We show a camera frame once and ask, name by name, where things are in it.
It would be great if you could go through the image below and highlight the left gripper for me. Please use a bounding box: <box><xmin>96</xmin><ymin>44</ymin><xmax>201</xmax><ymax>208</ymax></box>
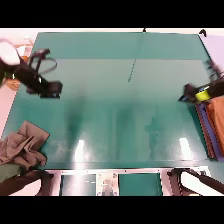
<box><xmin>39</xmin><ymin>80</ymin><xmax>64</xmax><ymax>100</ymax></box>

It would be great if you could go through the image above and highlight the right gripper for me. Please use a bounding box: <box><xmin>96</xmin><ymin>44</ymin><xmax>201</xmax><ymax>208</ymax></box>
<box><xmin>177</xmin><ymin>83</ymin><xmax>201</xmax><ymax>104</ymax></box>

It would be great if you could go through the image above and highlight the yellow garment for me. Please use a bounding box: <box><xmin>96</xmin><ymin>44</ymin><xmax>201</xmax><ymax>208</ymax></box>
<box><xmin>195</xmin><ymin>86</ymin><xmax>212</xmax><ymax>102</ymax></box>

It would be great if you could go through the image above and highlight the purple garment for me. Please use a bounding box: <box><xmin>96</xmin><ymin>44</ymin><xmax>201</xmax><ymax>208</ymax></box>
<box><xmin>194</xmin><ymin>101</ymin><xmax>224</xmax><ymax>162</ymax></box>

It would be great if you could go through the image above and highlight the orange garment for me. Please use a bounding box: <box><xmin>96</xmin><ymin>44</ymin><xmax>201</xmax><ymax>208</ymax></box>
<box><xmin>204</xmin><ymin>96</ymin><xmax>224</xmax><ymax>158</ymax></box>

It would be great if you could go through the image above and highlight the grey-brown garment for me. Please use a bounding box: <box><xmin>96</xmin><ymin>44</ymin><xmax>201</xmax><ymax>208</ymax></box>
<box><xmin>0</xmin><ymin>120</ymin><xmax>51</xmax><ymax>170</ymax></box>

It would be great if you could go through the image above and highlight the dark green garment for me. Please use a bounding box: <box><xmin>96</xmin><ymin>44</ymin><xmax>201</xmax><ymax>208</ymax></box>
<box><xmin>0</xmin><ymin>163</ymin><xmax>29</xmax><ymax>185</ymax></box>

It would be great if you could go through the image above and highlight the black cable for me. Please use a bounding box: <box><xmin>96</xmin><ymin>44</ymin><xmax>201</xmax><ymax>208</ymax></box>
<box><xmin>27</xmin><ymin>48</ymin><xmax>58</xmax><ymax>76</ymax></box>

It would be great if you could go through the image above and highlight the silver frame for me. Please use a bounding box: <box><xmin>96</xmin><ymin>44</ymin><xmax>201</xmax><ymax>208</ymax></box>
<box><xmin>44</xmin><ymin>166</ymin><xmax>214</xmax><ymax>197</ymax></box>

